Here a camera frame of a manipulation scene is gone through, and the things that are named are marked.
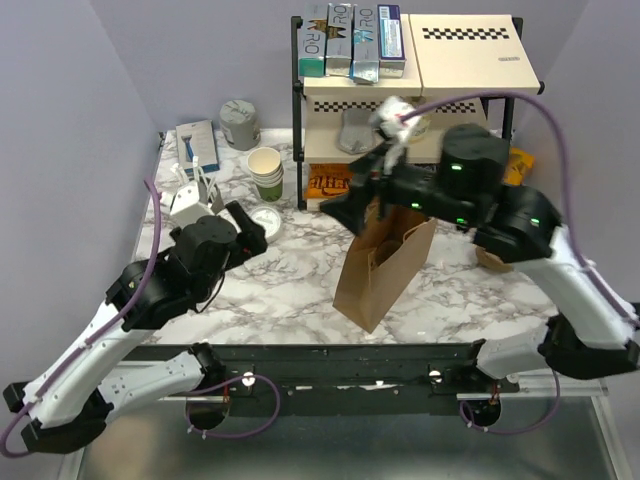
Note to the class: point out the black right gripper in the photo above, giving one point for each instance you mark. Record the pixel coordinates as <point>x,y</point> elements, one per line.
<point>370,173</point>

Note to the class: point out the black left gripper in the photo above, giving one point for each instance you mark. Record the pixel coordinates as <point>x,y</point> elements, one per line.
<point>252,241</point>

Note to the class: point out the brown paper bag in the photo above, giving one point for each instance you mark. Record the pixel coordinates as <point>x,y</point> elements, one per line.
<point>381,262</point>

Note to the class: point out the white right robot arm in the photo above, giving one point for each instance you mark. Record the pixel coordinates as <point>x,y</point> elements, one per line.
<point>589,337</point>

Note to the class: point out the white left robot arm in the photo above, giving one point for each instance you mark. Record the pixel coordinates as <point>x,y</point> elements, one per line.
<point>70,405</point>

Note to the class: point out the stack of white lids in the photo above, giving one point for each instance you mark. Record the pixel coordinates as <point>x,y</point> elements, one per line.
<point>270,219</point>

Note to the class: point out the orange kettle chips bag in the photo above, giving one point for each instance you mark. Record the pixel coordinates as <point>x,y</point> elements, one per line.
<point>328,180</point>

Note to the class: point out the grey stirrer holder cup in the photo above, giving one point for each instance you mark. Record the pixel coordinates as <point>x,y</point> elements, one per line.
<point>213,192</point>

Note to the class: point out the grey scrubber sponge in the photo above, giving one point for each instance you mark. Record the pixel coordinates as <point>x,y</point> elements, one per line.
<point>356,135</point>

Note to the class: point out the stack of green paper cups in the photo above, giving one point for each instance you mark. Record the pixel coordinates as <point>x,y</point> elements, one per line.
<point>266,170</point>

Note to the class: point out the toilet paper roll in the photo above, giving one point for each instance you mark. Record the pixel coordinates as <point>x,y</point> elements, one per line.
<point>421,129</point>

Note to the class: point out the blue razor package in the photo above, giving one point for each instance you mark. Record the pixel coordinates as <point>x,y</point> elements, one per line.
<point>197,139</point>

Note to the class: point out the grey wrapped paper roll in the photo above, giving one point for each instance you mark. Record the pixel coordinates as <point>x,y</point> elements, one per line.
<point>239,123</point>

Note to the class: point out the blue silver toothpaste box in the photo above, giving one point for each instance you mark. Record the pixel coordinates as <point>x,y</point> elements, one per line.
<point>365,51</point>

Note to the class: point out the teal toothpaste box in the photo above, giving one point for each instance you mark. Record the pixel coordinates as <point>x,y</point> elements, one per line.
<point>312,41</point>

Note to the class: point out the stack of pulp cup carriers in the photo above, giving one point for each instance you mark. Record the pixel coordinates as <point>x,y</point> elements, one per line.
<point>491,261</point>

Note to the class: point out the purple white toothpaste box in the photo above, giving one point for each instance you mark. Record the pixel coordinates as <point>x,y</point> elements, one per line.
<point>391,41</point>

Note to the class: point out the black and cream shelf rack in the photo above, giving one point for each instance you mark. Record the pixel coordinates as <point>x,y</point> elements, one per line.
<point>466,58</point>

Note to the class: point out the yellow snack bag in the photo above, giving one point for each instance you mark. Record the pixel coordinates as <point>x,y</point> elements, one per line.
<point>519,165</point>

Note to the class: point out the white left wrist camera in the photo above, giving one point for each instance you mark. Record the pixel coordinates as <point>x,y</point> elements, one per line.
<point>190,203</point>

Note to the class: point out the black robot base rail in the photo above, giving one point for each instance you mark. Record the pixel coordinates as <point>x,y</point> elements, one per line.
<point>344,380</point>

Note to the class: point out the aluminium frame rail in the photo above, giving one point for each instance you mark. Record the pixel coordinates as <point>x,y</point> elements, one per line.
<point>550,430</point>

